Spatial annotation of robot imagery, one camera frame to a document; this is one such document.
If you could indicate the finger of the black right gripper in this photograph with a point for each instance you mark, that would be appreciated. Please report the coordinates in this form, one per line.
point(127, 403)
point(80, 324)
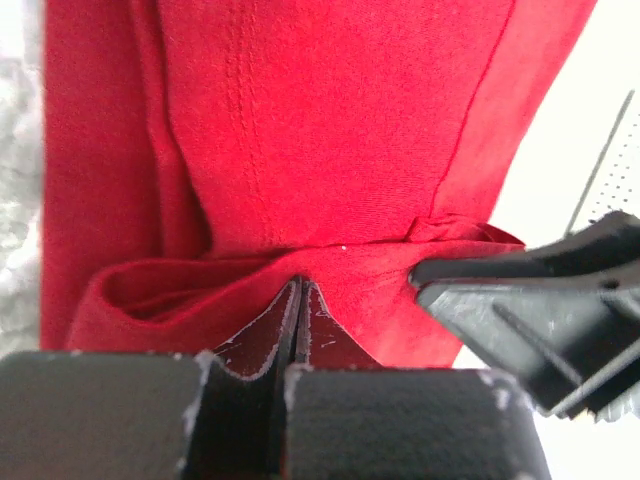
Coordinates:
point(563, 319)

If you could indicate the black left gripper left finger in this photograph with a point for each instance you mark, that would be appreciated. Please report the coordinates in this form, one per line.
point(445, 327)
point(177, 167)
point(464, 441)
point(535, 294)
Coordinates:
point(217, 414)

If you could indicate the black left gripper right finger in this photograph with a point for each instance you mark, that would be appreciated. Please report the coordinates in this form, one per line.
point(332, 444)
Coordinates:
point(349, 418)

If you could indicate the red t shirt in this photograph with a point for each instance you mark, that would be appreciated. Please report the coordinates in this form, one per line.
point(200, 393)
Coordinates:
point(200, 154)

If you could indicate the white laundry basket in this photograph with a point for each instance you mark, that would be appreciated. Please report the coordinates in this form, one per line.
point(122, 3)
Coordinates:
point(613, 184)

